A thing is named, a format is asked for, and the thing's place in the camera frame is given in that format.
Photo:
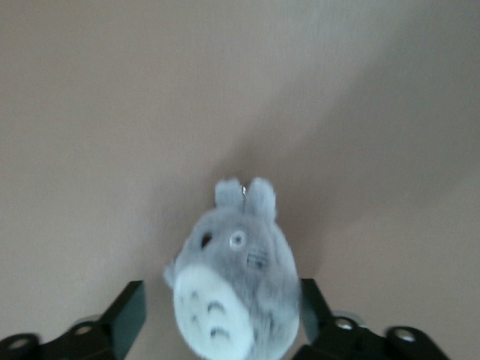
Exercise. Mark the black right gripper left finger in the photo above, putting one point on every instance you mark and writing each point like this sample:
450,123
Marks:
120,318

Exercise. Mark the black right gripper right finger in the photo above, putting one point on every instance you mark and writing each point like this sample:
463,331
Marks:
318,315

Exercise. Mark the brown table mat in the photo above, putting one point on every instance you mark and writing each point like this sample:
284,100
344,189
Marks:
112,112

